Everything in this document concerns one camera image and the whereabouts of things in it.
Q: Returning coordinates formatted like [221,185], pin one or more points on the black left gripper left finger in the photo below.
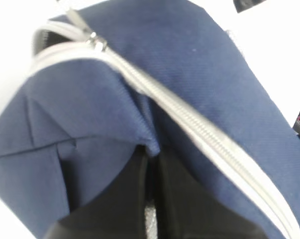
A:
[117,213]

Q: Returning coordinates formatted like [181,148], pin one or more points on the navy blue lunch bag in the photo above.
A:
[160,74]

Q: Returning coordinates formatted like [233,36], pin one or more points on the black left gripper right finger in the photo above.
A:
[186,211]

